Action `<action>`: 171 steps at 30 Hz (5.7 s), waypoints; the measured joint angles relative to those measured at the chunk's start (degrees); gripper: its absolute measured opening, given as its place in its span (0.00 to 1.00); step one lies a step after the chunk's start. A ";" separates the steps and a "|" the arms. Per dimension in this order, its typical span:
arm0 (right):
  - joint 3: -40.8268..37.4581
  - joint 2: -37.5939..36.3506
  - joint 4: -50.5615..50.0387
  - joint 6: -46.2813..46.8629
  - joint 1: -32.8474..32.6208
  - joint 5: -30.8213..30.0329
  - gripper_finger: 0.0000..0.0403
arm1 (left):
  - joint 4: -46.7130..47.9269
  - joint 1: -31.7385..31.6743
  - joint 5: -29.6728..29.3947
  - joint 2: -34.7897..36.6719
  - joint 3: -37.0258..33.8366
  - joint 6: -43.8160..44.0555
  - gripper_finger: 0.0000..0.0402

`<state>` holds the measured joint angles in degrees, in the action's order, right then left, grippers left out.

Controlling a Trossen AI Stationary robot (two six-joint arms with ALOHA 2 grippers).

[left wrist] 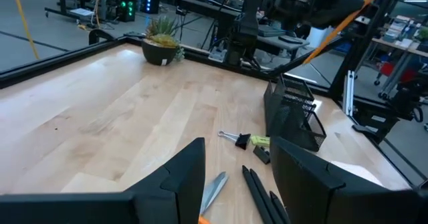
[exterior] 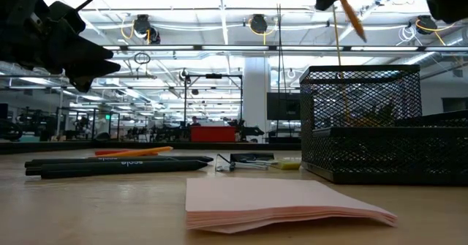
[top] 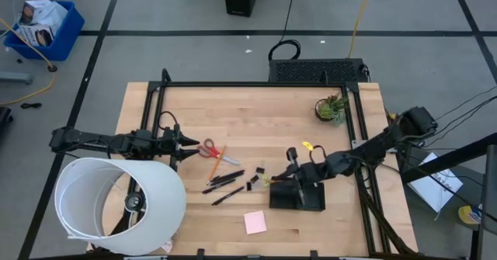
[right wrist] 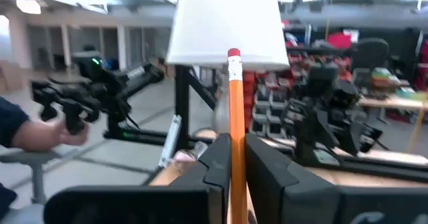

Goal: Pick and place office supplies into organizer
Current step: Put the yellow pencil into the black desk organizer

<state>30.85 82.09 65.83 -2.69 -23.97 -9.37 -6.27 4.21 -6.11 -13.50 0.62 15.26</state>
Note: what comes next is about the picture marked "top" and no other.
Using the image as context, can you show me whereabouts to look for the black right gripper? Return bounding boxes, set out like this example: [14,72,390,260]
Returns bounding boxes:
[270,146,332,210]

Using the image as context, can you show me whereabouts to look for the white printed carton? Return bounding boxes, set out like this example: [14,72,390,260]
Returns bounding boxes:
[19,0,69,30]
[15,23,55,47]

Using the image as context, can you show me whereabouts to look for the black aluminium table frame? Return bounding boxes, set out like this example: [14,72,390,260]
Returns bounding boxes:
[92,68,419,258]

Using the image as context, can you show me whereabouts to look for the yellow floor cable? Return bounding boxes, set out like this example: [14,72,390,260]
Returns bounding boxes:
[0,17,57,106]

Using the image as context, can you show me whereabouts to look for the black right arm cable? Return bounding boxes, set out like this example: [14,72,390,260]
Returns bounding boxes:
[309,145,328,165]

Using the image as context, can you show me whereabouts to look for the grey metal foot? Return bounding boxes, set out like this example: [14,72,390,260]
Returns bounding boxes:
[0,71,34,85]

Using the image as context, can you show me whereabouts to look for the black power cable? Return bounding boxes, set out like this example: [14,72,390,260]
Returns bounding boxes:
[267,0,302,62]

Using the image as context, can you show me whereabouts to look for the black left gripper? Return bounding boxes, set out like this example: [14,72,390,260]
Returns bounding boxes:
[161,122,200,172]

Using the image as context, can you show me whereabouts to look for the white lamp shade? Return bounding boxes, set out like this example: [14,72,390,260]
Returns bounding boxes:
[54,157,187,256]

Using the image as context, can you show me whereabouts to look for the yellow hanging cable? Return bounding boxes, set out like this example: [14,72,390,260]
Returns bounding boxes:
[348,0,376,58]

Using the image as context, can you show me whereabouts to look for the red handled scissors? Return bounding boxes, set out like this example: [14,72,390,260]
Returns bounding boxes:
[196,138,242,167]

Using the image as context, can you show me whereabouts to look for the orange pencil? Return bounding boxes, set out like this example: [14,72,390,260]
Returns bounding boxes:
[208,145,228,184]

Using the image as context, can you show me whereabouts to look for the white paper sheet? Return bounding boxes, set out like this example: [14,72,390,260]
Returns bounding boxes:
[407,151,464,213]

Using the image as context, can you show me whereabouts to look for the black lamp socket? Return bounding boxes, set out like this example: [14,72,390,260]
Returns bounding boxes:
[123,192,147,214]

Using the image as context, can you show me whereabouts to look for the black mesh desk organizer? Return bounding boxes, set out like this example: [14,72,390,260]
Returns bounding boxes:
[269,176,326,213]

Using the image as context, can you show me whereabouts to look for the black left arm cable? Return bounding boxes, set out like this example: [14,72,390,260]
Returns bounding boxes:
[157,110,180,131]

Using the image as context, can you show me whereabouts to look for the black caster base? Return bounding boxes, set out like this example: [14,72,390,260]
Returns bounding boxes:
[0,106,14,137]

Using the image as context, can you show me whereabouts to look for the pink sticky note pad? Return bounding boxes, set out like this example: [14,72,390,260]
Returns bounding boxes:
[243,210,268,236]

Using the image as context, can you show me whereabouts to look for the black diagonal bar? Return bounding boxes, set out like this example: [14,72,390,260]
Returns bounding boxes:
[399,131,497,184]

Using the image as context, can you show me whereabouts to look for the black vented case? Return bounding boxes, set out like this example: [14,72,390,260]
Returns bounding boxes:
[268,57,370,84]

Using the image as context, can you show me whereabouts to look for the blue plastic bin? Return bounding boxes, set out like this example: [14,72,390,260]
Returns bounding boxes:
[2,0,85,62]

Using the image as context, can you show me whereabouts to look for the grey vertical post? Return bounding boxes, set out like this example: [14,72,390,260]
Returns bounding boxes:
[475,143,497,260]

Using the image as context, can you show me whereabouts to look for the potted succulent plant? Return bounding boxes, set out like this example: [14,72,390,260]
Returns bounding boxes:
[314,92,350,127]

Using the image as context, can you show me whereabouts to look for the black pen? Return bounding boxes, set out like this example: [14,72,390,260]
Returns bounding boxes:
[201,179,237,195]
[211,185,246,206]
[211,169,246,180]
[208,172,245,186]

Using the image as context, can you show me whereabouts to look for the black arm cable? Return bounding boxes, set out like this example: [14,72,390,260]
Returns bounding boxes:
[309,145,328,165]
[157,110,180,131]

